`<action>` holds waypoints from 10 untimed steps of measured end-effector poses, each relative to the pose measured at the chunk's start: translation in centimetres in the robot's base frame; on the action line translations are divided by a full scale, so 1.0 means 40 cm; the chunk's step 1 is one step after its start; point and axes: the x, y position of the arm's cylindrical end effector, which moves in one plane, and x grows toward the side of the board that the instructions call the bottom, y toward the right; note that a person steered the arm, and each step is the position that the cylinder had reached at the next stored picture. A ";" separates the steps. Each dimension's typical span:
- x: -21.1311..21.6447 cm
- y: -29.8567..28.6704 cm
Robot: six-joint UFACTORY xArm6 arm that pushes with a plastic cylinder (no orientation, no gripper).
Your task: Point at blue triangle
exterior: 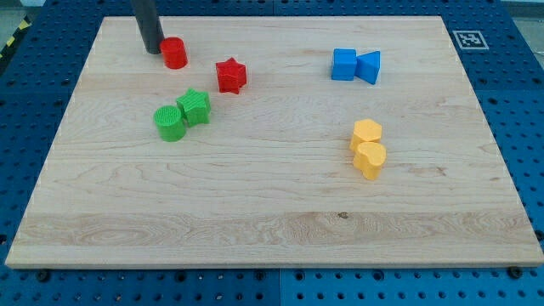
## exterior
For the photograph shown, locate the blue triangle block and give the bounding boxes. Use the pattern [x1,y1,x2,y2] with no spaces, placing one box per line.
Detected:
[354,51,381,85]

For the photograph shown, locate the light wooden board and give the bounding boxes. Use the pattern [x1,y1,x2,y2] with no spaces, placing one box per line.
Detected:
[6,16,543,269]

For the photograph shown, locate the red star block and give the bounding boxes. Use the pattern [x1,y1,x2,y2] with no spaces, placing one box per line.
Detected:
[215,58,247,94]

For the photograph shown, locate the green star block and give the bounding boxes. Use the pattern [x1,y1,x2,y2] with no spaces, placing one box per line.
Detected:
[176,88,211,127]

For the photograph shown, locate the yellow hexagon block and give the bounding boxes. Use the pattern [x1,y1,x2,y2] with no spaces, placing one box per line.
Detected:
[349,119,383,151]

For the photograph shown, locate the yellow heart block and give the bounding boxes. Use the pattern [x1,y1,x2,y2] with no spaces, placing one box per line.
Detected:
[353,142,387,180]

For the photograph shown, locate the green cylinder block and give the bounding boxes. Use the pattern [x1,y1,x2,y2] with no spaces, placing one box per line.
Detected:
[153,105,186,142]

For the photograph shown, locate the blue cube block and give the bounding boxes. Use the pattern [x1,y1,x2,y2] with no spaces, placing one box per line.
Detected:
[331,48,357,81]

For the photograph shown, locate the red cylinder block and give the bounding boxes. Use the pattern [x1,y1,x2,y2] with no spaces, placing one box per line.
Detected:
[160,37,188,70]

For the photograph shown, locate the black cylindrical robot pointer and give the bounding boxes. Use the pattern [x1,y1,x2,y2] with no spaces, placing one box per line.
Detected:
[130,0,164,54]

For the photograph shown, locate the white fiducial marker tag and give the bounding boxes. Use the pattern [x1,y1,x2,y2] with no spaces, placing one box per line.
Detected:
[452,30,489,50]

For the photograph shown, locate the yellow black hazard tape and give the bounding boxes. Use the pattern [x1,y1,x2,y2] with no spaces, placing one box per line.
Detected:
[1,15,32,60]

